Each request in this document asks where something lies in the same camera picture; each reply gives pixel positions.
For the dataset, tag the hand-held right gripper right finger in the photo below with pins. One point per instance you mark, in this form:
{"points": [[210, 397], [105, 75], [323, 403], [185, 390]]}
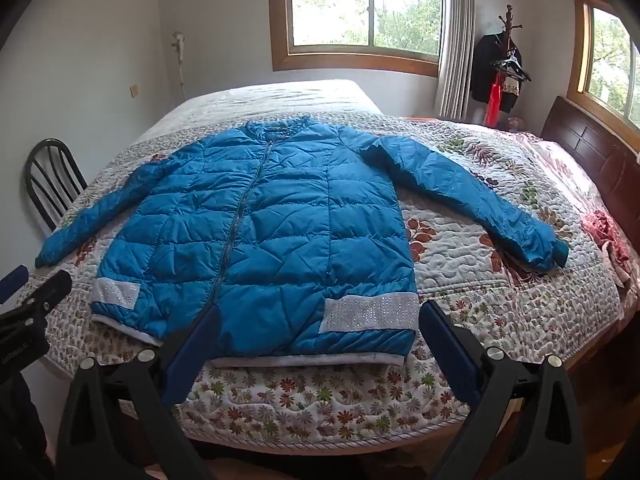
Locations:
{"points": [[447, 355]]}

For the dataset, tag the pink crumpled cloth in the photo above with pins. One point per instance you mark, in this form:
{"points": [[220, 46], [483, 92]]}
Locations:
{"points": [[607, 235]]}

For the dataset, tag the blue puffer jacket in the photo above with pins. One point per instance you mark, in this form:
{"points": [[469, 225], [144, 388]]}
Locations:
{"points": [[280, 240]]}

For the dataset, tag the red hanging cloth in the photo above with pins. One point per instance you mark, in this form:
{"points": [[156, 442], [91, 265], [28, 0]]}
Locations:
{"points": [[493, 100]]}

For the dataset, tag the white pleated curtain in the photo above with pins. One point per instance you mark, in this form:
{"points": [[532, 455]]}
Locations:
{"points": [[455, 45]]}

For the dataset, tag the beige wall switch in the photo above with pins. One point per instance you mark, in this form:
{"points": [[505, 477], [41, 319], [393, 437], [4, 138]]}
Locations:
{"points": [[134, 90]]}

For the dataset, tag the wooden coat rack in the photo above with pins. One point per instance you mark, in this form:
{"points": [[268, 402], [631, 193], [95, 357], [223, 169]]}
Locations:
{"points": [[509, 20]]}

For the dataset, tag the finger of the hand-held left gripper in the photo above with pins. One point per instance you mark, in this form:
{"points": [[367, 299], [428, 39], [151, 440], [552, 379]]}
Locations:
{"points": [[47, 295], [12, 282]]}

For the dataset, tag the narrow wooden framed window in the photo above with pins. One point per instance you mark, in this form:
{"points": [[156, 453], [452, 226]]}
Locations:
{"points": [[607, 55]]}

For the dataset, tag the dark hanging coat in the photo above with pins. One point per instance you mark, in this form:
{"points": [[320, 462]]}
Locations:
{"points": [[487, 65]]}

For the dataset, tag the floral quilt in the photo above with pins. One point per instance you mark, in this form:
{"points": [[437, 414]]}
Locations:
{"points": [[465, 270]]}

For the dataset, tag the white quilted bedspread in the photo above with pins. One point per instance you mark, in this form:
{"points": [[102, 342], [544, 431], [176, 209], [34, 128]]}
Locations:
{"points": [[280, 97]]}

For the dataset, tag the dark wooden headboard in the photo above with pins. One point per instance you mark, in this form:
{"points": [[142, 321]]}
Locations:
{"points": [[590, 145]]}

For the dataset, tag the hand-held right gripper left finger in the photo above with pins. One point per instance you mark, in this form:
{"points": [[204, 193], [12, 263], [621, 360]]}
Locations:
{"points": [[192, 355]]}

